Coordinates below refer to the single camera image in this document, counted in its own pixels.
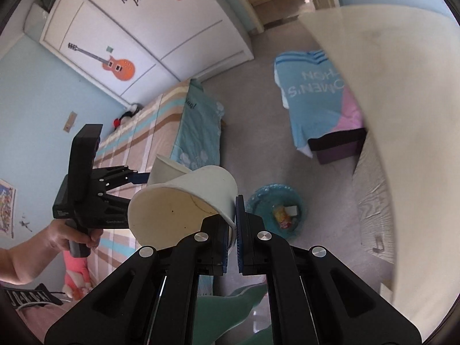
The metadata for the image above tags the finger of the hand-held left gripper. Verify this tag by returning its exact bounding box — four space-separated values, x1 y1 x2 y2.
93 164 150 187
98 190 134 210

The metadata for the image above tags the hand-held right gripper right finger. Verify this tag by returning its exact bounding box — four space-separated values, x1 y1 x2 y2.
235 194 422 345

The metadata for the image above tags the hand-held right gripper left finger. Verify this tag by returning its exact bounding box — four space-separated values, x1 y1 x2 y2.
45 217 237 345

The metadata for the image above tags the trash bin with blue bag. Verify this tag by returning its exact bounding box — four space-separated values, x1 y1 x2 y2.
245 183 306 240

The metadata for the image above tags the small white paper cup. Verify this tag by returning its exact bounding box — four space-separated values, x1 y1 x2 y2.
147 153 192 187

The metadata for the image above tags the large white paper cup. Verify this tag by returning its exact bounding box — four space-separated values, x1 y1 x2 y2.
127 165 239 250

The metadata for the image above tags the person's left forearm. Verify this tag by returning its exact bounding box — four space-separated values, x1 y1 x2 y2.
0 235 60 285

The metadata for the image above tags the person's left hand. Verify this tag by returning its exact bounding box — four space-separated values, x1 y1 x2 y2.
46 218 106 251

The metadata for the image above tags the yellow snack packet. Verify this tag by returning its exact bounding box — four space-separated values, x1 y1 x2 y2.
273 205 292 231

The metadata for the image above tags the penguin plush toy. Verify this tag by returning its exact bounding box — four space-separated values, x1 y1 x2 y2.
112 103 145 130

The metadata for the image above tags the green chair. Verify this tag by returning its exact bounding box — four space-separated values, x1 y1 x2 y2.
193 283 269 345

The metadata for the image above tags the pink plush toy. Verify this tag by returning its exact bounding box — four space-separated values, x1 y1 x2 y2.
62 249 93 301

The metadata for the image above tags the light blue patterned sheet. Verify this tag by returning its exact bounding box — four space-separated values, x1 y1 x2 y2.
170 81 226 172

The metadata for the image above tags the black cloth with white print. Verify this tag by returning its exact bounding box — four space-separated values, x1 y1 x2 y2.
0 283 64 309

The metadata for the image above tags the white wardrobe with guitar sticker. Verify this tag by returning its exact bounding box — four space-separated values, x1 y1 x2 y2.
39 0 254 109

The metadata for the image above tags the colourful wall poster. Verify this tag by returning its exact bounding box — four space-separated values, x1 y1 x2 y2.
0 179 17 240

